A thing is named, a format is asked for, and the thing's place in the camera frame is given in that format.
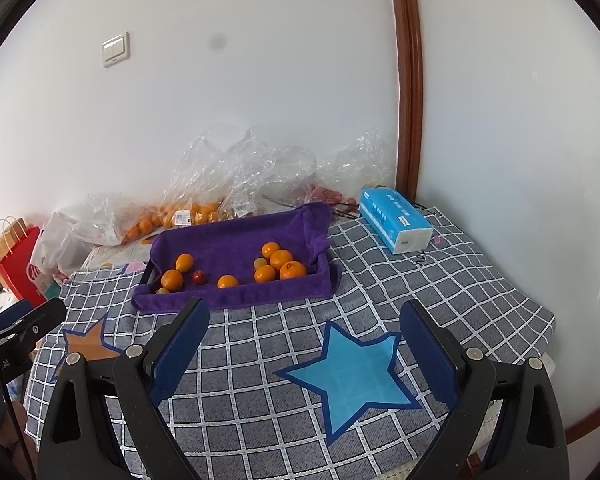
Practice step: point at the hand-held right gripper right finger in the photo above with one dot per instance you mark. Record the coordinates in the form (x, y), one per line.
(430, 355)

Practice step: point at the brown wooden door frame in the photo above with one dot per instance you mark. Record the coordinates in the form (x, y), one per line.
(405, 60)

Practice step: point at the oval orange citrus fruit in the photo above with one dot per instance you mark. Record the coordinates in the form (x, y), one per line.
(183, 262)

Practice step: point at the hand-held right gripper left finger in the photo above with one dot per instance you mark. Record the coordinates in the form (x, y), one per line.
(180, 350)

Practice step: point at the small red tomato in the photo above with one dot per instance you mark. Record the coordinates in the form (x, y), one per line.
(198, 276)

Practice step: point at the clear bag of longans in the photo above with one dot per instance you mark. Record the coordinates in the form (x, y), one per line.
(240, 205)

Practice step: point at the red paper bag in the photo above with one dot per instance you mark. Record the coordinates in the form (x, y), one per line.
(22, 270)

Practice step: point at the clear bag of red fruit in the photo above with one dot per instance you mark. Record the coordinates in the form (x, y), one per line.
(325, 192)

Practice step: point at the brown paper bag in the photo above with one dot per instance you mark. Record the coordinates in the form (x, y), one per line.
(5, 245)

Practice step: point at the clear bag of tangerines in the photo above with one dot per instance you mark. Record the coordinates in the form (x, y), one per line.
(135, 230)

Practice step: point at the white plastic bag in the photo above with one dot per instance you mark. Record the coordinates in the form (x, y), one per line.
(55, 245)

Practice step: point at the person's left hand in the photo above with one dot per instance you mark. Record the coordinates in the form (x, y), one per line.
(11, 432)

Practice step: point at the black tray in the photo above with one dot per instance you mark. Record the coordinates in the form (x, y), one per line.
(151, 270)

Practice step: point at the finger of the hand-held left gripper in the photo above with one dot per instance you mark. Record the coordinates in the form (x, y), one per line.
(12, 312)
(40, 322)

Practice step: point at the purple towel-lined tray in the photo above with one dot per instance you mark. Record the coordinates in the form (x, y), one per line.
(230, 240)

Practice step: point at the brown wooden baseboard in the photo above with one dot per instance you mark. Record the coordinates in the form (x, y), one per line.
(587, 422)

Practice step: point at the mandarin orange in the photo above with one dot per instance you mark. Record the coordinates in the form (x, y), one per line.
(265, 274)
(172, 280)
(270, 250)
(227, 281)
(281, 259)
(292, 270)

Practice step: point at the grey checked tablecloth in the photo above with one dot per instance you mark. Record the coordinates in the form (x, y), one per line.
(280, 340)

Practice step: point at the blue tissue pack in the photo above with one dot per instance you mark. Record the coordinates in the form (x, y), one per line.
(390, 212)

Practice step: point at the white wall switch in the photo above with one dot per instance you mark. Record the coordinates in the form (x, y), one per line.
(115, 50)

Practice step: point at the labelled clear bag of mandarins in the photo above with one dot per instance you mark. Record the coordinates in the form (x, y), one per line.
(190, 212)

